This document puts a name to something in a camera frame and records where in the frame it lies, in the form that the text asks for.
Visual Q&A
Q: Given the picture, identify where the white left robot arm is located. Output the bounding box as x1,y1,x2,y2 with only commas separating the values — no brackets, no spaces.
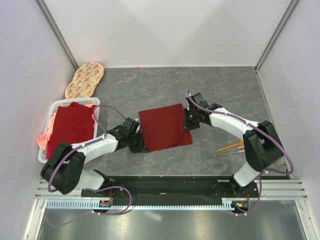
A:
40,124,146,197

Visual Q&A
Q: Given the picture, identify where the floral oval placemat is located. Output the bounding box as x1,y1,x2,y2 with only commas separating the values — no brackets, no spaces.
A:
64,62,105,99

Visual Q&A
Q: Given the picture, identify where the white slotted cable duct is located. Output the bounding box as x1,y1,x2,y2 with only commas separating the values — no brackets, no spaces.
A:
46,199,236,211

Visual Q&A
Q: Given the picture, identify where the chopstick with tan handle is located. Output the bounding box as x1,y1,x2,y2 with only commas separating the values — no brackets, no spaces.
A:
225,145,244,152

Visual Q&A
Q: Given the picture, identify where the orange plastic fork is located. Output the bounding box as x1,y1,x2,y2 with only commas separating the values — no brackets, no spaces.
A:
216,141,244,152

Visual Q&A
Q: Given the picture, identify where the red cloth in basket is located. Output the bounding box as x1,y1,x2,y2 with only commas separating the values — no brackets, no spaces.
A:
46,102,96,159

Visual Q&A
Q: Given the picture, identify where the red cloth napkin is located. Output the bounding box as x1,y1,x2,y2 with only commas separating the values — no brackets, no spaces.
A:
138,103,193,152

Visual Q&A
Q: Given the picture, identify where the salmon pink cloth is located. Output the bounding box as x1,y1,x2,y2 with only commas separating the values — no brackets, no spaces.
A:
36,112,57,150

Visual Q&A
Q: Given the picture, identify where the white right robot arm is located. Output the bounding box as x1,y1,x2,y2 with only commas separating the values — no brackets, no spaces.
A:
183,106,284,197

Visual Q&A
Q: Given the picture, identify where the white plastic basket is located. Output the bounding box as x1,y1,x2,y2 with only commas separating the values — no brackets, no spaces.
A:
36,97,100,163

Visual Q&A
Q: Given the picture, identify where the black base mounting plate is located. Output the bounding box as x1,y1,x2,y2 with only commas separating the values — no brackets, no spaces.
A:
81,175,260,205

